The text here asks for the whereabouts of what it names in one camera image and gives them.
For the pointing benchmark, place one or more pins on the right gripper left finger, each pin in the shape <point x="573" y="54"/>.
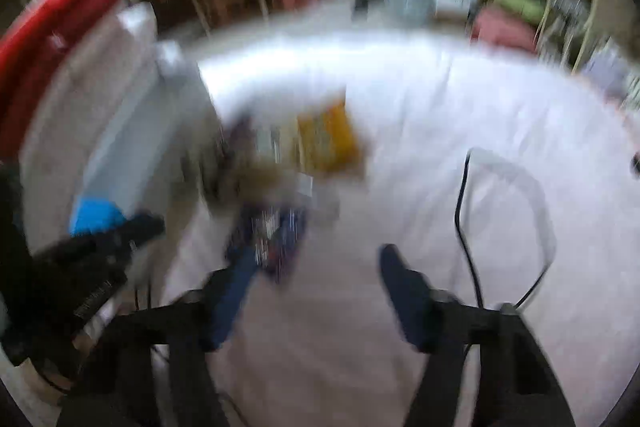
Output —
<point x="224" y="295"/>

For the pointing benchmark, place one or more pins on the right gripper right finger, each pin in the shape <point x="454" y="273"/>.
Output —
<point x="419" y="315"/>

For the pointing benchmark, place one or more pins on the dark blue biscuit packet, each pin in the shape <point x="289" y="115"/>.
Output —
<point x="273" y="233"/>

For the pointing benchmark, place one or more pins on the plaid fabric pouch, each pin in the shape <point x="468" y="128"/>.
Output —
<point x="252" y="161"/>

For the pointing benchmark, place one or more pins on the pink floral pillow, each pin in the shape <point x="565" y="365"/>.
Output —
<point x="113" y="63"/>

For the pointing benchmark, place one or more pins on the orange cracker packet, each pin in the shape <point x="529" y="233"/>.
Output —
<point x="327" y="141"/>

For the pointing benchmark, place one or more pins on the white bed cover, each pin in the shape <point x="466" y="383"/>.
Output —
<point x="533" y="165"/>

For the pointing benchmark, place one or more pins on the white fabric storage box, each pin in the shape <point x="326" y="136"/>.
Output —
<point x="144" y="158"/>

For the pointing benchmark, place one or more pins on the red pillow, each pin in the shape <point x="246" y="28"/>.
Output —
<point x="32" y="50"/>

